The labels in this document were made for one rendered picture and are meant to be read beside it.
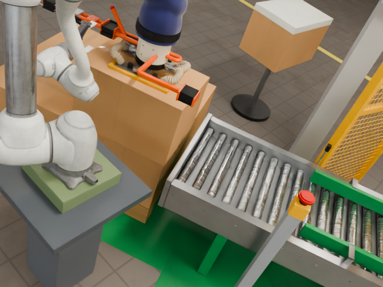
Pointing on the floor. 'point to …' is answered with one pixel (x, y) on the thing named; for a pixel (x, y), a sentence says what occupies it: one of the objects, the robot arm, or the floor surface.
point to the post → (274, 242)
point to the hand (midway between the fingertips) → (91, 35)
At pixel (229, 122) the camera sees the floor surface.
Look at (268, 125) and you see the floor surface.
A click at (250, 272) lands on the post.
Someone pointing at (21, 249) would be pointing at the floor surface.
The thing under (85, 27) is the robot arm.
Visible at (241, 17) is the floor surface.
